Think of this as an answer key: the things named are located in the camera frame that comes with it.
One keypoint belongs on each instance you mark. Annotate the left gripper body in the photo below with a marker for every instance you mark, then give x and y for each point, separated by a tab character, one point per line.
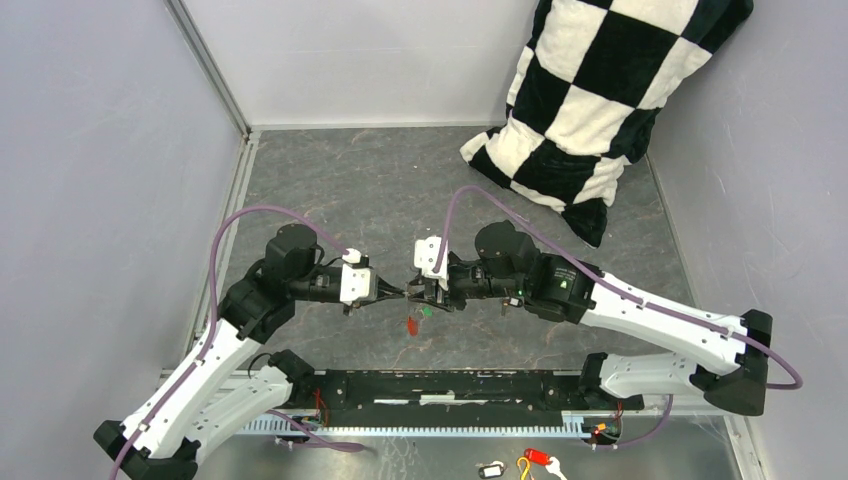
348	308

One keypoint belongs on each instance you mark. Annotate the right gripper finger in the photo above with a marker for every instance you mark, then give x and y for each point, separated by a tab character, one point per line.
434	302
421	286

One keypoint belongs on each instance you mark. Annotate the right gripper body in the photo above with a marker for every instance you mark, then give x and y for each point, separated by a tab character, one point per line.
467	280

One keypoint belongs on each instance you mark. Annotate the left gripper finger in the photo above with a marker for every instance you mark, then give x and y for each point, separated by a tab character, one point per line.
384	301
387	289

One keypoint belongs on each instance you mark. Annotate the red key tag with keyring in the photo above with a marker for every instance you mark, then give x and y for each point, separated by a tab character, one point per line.
414	317

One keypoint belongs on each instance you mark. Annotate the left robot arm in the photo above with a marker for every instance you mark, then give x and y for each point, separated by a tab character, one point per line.
181	425

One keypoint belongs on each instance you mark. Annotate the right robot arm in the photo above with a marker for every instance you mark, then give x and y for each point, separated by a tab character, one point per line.
717	356

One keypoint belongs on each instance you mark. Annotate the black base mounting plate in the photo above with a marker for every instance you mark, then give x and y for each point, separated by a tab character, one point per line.
450	398

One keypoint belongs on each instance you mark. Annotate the red key tag bottom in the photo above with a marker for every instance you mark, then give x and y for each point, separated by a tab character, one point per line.
537	457

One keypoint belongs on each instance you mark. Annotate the black white checkered blanket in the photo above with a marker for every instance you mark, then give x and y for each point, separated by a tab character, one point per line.
588	87

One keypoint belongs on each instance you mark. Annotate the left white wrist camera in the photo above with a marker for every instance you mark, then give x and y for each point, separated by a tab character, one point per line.
355	264

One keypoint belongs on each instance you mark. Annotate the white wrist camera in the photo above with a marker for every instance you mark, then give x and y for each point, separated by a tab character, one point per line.
432	260
355	264

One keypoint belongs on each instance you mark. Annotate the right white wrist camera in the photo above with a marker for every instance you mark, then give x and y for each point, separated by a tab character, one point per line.
432	260

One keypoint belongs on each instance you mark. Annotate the white slotted cable duct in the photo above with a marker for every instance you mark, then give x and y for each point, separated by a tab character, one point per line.
570	427

